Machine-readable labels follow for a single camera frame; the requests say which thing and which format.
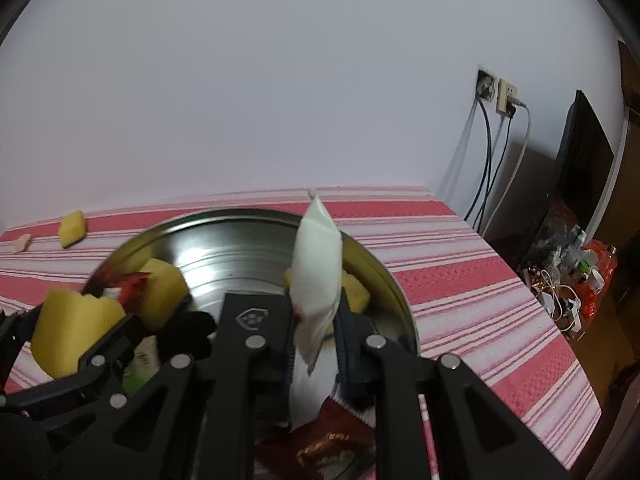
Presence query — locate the white power cable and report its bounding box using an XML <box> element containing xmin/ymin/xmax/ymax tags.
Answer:
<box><xmin>485</xmin><ymin>100</ymin><xmax>532</xmax><ymax>238</ymax></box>

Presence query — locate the wooden door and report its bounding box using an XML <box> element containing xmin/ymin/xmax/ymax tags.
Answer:
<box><xmin>607</xmin><ymin>40</ymin><xmax>640</xmax><ymax>311</ymax></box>

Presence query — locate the red snack packet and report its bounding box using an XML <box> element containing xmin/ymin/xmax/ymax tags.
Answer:
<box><xmin>255</xmin><ymin>395</ymin><xmax>376</xmax><ymax>480</ymax></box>

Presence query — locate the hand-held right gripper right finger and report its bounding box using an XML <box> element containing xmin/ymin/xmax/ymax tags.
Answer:
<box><xmin>335</xmin><ymin>309</ymin><xmax>571</xmax><ymax>480</ymax></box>

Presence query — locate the orange plastic bag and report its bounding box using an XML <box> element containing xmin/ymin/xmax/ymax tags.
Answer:
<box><xmin>575</xmin><ymin>240</ymin><xmax>619</xmax><ymax>318</ymax></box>

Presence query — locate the black cloth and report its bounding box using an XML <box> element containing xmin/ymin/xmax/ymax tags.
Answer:
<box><xmin>155</xmin><ymin>310</ymin><xmax>217</xmax><ymax>361</ymax></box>

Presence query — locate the small yellow sponge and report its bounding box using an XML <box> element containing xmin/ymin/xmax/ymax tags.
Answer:
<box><xmin>58</xmin><ymin>210</ymin><xmax>87</xmax><ymax>249</ymax></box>

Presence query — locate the white charger cable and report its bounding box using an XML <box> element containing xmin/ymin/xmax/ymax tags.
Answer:
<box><xmin>536</xmin><ymin>270</ymin><xmax>585</xmax><ymax>337</ymax></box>

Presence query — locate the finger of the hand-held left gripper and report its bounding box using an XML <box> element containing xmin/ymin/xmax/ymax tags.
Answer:
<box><xmin>0</xmin><ymin>306</ymin><xmax>45</xmax><ymax>391</ymax></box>
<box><xmin>0</xmin><ymin>316</ymin><xmax>147</xmax><ymax>414</ymax></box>

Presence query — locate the dark power cable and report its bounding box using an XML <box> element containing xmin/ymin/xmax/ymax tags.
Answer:
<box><xmin>470</xmin><ymin>97</ymin><xmax>493</xmax><ymax>223</ymax></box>
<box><xmin>477</xmin><ymin>112</ymin><xmax>513</xmax><ymax>233</ymax></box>

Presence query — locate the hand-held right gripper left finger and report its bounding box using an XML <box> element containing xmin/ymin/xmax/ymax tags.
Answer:
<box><xmin>65</xmin><ymin>336</ymin><xmax>294</xmax><ymax>480</ymax></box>

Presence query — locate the white paper sheet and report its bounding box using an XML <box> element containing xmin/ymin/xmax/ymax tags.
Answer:
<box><xmin>291</xmin><ymin>350</ymin><xmax>337</xmax><ymax>431</ymax></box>

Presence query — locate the red white striped tablecloth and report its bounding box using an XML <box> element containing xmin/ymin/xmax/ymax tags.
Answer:
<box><xmin>0</xmin><ymin>186</ymin><xmax>601</xmax><ymax>476</ymax></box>

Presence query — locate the cluster of small bottles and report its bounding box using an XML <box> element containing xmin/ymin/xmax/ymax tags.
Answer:
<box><xmin>522</xmin><ymin>222</ymin><xmax>598</xmax><ymax>291</ymax></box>

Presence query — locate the black flat screen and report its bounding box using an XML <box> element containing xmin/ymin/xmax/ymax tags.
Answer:
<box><xmin>537</xmin><ymin>90</ymin><xmax>615</xmax><ymax>261</ymax></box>

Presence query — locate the large yellow sponge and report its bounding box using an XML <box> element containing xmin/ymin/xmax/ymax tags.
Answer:
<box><xmin>135</xmin><ymin>257</ymin><xmax>190</xmax><ymax>331</ymax></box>

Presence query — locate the red wrapper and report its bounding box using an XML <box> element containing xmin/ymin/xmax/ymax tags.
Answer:
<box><xmin>117</xmin><ymin>271</ymin><xmax>151</xmax><ymax>311</ymax></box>

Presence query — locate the white green tube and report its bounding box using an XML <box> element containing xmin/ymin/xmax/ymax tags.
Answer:
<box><xmin>122</xmin><ymin>335</ymin><xmax>161</xmax><ymax>396</ymax></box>

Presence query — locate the white plastic packet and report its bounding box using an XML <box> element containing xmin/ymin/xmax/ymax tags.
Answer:
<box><xmin>290</xmin><ymin>189</ymin><xmax>343</xmax><ymax>376</ymax></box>

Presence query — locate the black box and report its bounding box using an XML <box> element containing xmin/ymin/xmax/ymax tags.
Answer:
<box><xmin>220</xmin><ymin>292</ymin><xmax>296</xmax><ymax>356</ymax></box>

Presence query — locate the round metal tray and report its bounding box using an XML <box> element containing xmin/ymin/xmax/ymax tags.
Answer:
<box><xmin>82</xmin><ymin>208</ymin><xmax>420</xmax><ymax>480</ymax></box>

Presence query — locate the grey wall socket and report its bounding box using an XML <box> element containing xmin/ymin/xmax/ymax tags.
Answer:
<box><xmin>477</xmin><ymin>67</ymin><xmax>498</xmax><ymax>101</ymax></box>

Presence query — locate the beige wall socket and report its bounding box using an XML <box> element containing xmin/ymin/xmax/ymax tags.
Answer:
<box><xmin>496</xmin><ymin>79</ymin><xmax>518</xmax><ymax>116</ymax></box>

